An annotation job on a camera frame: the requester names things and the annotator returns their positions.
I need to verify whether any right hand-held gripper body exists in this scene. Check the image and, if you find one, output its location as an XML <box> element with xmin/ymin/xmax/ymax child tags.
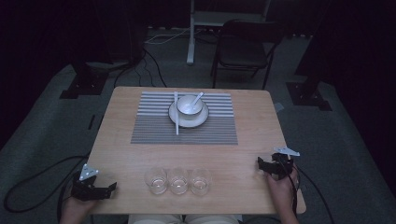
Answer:
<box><xmin>269</xmin><ymin>146</ymin><xmax>302</xmax><ymax>181</ymax></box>

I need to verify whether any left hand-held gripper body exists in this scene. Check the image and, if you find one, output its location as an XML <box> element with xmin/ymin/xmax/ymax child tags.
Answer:
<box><xmin>70</xmin><ymin>163</ymin><xmax>104</xmax><ymax>202</ymax></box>

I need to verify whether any person's left hand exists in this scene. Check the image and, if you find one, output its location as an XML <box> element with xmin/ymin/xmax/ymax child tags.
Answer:
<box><xmin>61</xmin><ymin>196</ymin><xmax>98</xmax><ymax>220</ymax></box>

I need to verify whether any person's right hand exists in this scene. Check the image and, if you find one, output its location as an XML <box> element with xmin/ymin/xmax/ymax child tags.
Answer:
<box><xmin>264</xmin><ymin>165</ymin><xmax>302</xmax><ymax>203</ymax></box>

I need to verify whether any clear glass cup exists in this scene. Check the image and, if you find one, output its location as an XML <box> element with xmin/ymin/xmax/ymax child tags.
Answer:
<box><xmin>167</xmin><ymin>167</ymin><xmax>191</xmax><ymax>196</ymax></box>
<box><xmin>189</xmin><ymin>167</ymin><xmax>213</xmax><ymax>197</ymax></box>
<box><xmin>143</xmin><ymin>167</ymin><xmax>169</xmax><ymax>196</ymax></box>

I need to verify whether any grey striped placemat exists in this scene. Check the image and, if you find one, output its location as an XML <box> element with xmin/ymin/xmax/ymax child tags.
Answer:
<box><xmin>130</xmin><ymin>91</ymin><xmax>239</xmax><ymax>146</ymax></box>

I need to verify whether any black stand base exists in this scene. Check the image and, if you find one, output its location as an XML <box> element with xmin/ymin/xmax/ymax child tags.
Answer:
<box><xmin>58</xmin><ymin>61</ymin><xmax>110</xmax><ymax>101</ymax></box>
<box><xmin>285</xmin><ymin>81</ymin><xmax>333</xmax><ymax>112</ymax></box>

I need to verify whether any white plate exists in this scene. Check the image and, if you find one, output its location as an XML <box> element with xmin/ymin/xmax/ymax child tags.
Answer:
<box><xmin>168</xmin><ymin>99</ymin><xmax>210</xmax><ymax>129</ymax></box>

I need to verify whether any white spoon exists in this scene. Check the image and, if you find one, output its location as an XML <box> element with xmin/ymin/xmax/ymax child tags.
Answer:
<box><xmin>188</xmin><ymin>91</ymin><xmax>205</xmax><ymax>110</ymax></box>

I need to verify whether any white chopstick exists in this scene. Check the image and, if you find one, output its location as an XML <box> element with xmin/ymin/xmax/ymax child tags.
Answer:
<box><xmin>173</xmin><ymin>91</ymin><xmax>179</xmax><ymax>136</ymax></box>
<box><xmin>175</xmin><ymin>91</ymin><xmax>180</xmax><ymax>136</ymax></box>

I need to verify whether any white bowl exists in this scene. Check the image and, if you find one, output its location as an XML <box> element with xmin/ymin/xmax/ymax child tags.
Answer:
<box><xmin>176</xmin><ymin>94</ymin><xmax>205</xmax><ymax>121</ymax></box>

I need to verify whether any black folding chair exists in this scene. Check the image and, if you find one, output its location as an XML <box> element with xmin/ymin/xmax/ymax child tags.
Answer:
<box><xmin>210</xmin><ymin>19</ymin><xmax>286</xmax><ymax>91</ymax></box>

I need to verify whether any white metal stand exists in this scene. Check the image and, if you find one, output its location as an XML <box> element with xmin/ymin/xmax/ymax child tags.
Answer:
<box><xmin>185</xmin><ymin>0</ymin><xmax>273</xmax><ymax>66</ymax></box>

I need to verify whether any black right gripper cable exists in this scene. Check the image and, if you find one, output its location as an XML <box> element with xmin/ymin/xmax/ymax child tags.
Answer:
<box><xmin>277</xmin><ymin>155</ymin><xmax>336</xmax><ymax>224</ymax></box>

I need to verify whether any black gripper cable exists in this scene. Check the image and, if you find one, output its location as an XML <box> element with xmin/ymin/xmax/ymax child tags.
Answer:
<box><xmin>277</xmin><ymin>155</ymin><xmax>336</xmax><ymax>224</ymax></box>
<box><xmin>3</xmin><ymin>153</ymin><xmax>92</xmax><ymax>224</ymax></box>

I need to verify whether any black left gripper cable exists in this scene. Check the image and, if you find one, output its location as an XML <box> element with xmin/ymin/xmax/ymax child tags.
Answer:
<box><xmin>3</xmin><ymin>153</ymin><xmax>92</xmax><ymax>224</ymax></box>

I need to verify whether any black floor cable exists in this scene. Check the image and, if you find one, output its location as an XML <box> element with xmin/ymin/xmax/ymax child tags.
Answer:
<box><xmin>113</xmin><ymin>47</ymin><xmax>168</xmax><ymax>89</ymax></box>

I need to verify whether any white floor cable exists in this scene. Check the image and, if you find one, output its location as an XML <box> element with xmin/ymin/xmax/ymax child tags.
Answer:
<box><xmin>144</xmin><ymin>27</ymin><xmax>204</xmax><ymax>46</ymax></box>

